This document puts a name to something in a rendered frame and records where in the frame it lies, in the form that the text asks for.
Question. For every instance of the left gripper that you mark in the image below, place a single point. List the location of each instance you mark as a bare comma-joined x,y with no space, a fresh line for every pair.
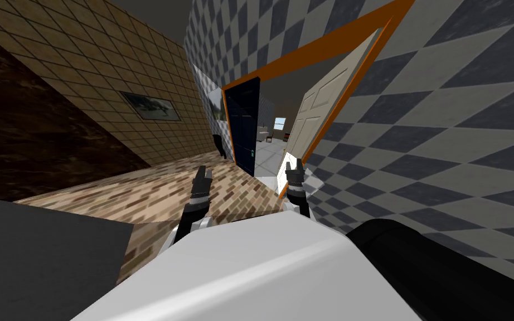
201,191

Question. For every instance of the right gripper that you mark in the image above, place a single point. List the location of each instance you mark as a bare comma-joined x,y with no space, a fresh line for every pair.
296,180

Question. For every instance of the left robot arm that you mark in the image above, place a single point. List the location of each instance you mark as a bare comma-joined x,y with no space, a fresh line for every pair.
188,221

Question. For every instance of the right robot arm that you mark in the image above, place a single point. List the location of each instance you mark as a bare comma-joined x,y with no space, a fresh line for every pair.
440,272

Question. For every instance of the bright window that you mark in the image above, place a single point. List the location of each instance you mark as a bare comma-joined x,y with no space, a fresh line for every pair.
279,123

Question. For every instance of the dark blue door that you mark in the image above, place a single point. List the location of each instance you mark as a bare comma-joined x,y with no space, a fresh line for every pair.
243,127

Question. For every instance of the cream panelled door leaf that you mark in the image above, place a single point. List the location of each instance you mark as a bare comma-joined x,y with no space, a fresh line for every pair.
324,104

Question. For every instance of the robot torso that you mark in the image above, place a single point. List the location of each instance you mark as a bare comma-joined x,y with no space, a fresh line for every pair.
257,272

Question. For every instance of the grey framed wall picture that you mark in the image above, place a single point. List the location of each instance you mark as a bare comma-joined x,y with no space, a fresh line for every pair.
151,107

